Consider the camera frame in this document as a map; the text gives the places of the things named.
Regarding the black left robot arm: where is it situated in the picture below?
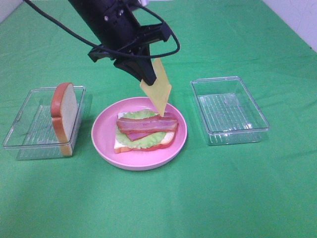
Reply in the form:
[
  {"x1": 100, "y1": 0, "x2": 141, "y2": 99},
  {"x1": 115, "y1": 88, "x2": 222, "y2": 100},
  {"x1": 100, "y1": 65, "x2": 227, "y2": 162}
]
[{"x1": 70, "y1": 0, "x2": 171, "y2": 86}]

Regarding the white bread slice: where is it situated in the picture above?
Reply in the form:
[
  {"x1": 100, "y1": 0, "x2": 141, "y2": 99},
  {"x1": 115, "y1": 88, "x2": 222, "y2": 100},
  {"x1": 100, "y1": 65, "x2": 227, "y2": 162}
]
[{"x1": 113, "y1": 111, "x2": 177, "y2": 154}]

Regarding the yellow cheese slice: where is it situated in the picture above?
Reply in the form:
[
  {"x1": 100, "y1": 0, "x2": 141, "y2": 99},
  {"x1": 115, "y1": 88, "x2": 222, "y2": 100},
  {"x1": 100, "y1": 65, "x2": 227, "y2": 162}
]
[{"x1": 140, "y1": 58, "x2": 172, "y2": 117}]

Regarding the green lettuce leaf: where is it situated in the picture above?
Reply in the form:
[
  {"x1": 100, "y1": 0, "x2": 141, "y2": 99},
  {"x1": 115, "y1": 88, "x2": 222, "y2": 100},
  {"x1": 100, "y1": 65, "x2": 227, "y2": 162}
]
[{"x1": 115, "y1": 109, "x2": 167, "y2": 150}]

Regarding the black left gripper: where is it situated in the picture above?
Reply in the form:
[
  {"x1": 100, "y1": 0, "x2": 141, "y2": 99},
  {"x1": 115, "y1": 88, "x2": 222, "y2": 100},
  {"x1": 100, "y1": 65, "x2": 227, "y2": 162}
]
[{"x1": 88, "y1": 22, "x2": 170, "y2": 86}]

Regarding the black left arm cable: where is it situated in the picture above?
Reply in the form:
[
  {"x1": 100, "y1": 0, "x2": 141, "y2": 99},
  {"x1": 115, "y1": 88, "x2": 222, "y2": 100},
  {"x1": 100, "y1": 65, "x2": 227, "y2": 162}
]
[{"x1": 23, "y1": 0, "x2": 181, "y2": 59}]

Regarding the bacon strip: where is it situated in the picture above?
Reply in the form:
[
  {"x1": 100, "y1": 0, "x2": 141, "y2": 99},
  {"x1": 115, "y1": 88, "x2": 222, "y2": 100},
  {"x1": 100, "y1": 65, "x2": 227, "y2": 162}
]
[
  {"x1": 126, "y1": 132, "x2": 154, "y2": 141},
  {"x1": 116, "y1": 115, "x2": 178, "y2": 134}
]

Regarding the pink round plate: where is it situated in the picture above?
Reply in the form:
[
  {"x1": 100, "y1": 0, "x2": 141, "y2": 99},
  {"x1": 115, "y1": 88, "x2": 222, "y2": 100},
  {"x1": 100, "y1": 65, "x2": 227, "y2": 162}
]
[{"x1": 91, "y1": 97, "x2": 187, "y2": 171}]

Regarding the green tablecloth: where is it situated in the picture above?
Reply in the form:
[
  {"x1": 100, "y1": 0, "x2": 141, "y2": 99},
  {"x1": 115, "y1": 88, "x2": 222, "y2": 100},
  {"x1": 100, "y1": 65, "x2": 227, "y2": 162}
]
[{"x1": 0, "y1": 0, "x2": 317, "y2": 238}]

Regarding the clear right plastic tray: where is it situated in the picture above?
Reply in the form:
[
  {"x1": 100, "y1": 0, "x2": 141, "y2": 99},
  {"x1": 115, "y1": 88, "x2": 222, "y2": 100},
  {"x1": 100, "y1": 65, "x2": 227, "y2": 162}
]
[{"x1": 190, "y1": 76, "x2": 270, "y2": 146}]

